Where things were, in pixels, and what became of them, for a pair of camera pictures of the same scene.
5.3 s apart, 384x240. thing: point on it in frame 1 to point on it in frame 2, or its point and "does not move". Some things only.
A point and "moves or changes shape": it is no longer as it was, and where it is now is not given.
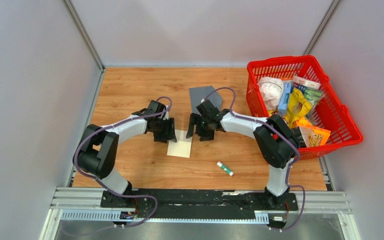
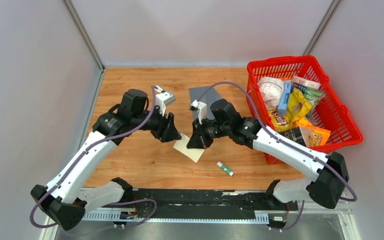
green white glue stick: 226,169 does not move
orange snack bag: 312,135 does not move
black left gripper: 169,134 does not move
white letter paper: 182,148 moves or changes shape
